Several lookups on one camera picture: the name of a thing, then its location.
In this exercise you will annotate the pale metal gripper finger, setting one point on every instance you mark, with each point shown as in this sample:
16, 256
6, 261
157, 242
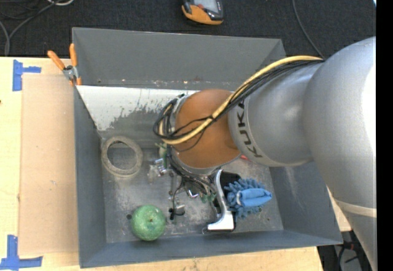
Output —
192, 194
179, 210

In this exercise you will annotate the green apple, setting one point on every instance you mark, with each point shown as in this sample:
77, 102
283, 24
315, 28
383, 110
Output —
148, 223

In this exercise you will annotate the clear glass thing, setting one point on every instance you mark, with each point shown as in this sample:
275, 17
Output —
155, 171

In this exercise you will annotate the small red thing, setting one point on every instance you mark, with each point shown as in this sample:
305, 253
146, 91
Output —
244, 158

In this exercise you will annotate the blue microfibre duster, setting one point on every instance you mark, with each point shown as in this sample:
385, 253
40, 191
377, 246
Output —
251, 197

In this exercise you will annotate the brown cardboard board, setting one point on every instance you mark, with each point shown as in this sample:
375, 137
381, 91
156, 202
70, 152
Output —
46, 156

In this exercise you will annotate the grey metal bin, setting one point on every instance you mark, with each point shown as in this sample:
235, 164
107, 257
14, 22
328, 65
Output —
122, 57

